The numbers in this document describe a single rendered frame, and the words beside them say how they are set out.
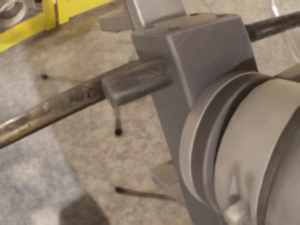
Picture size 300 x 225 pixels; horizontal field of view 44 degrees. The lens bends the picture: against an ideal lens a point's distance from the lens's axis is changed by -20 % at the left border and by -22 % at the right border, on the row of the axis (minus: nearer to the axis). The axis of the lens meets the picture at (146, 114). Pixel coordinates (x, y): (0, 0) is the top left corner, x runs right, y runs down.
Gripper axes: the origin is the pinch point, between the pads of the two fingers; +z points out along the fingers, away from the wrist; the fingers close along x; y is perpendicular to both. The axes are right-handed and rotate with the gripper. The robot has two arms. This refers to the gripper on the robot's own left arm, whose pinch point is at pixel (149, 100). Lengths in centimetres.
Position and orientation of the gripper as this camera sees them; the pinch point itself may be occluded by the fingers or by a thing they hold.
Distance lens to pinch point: 33.7
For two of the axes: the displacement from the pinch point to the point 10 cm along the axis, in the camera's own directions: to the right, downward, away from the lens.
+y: -8.8, 3.9, -2.7
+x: 3.0, 9.0, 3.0
